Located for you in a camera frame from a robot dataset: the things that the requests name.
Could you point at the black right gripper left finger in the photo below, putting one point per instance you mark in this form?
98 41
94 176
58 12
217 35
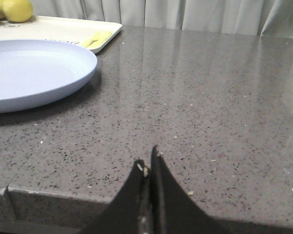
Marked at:
129 211

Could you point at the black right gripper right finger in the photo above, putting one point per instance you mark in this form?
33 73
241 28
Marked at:
173 211

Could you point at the white curtain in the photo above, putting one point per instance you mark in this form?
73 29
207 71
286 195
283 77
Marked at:
272 18

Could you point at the yellow lemon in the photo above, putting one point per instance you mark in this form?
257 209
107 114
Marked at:
17 10
1 10

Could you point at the cream white tray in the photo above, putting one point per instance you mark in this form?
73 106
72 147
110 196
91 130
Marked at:
74 31

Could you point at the light blue plate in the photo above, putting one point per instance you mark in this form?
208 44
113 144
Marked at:
34 73

